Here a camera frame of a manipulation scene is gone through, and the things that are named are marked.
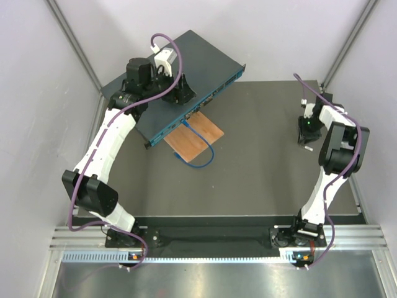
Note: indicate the aluminium frame rail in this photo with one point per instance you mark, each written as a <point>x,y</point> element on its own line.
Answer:
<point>346,237</point>

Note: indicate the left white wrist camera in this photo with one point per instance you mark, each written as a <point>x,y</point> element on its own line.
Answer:
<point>164,59</point>

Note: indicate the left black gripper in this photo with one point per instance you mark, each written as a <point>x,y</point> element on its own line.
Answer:
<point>181,94</point>

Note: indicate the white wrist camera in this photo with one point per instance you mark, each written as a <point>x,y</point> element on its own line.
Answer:
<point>308,108</point>
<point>164,59</point>

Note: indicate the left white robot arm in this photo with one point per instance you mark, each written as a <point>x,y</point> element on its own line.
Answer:
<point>86,184</point>

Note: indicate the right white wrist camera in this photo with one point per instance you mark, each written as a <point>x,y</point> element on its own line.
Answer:
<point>308,108</point>

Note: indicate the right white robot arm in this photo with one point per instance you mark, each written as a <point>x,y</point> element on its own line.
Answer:
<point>341,155</point>

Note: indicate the dark blue network switch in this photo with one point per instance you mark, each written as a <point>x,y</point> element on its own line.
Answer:
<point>208,71</point>

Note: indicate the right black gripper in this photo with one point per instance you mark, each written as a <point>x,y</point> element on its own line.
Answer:
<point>304,135</point>

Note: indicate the wooden board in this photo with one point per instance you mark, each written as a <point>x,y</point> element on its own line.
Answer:
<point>189,145</point>

